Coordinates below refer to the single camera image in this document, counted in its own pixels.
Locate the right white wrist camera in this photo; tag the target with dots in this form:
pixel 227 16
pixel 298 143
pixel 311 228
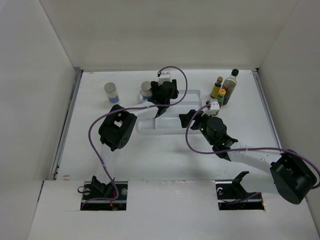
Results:
pixel 213 108

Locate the tall dark soy bottle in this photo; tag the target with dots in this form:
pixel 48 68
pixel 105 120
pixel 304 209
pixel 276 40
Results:
pixel 229 85

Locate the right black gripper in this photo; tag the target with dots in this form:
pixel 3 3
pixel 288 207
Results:
pixel 198 117

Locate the white peppercorn jar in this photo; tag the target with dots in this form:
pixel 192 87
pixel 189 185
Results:
pixel 146 90
pixel 112 93

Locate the white divided organizer tray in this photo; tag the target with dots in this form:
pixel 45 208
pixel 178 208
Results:
pixel 175 117

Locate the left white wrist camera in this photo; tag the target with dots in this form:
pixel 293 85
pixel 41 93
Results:
pixel 163 76

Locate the yellow cap chili bottle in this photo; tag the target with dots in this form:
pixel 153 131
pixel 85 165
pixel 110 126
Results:
pixel 220 97

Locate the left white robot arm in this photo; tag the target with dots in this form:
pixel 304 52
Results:
pixel 118 124

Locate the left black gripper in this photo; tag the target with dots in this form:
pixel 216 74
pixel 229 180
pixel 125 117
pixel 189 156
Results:
pixel 156 88

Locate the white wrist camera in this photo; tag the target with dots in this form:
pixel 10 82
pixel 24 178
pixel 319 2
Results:
pixel 163 76
pixel 213 108

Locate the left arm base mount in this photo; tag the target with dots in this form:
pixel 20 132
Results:
pixel 98 196

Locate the small brown cap bottle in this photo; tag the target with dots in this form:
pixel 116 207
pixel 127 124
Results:
pixel 216 87

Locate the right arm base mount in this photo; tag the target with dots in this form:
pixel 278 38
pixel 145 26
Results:
pixel 231 195

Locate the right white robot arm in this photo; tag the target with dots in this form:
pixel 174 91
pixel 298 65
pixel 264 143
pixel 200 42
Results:
pixel 293 175

